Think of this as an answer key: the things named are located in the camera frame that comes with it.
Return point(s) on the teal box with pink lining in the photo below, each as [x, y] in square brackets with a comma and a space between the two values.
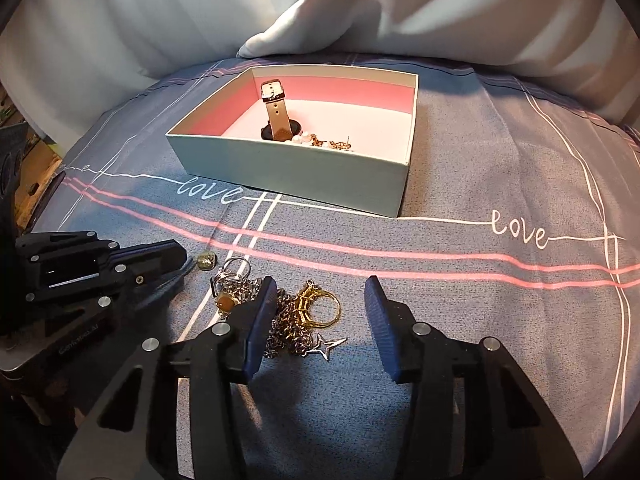
[300, 180]

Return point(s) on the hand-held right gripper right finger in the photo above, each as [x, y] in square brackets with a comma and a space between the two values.
[381, 330]

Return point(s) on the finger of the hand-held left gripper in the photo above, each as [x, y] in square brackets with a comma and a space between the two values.
[150, 300]
[150, 260]

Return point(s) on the white curtain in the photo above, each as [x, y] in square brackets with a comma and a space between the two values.
[150, 20]

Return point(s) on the silver star pendant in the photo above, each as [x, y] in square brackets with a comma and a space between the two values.
[325, 347]

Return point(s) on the pearl and gold earrings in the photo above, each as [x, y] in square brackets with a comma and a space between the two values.
[337, 145]

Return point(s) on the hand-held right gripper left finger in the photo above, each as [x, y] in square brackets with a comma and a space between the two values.
[260, 330]

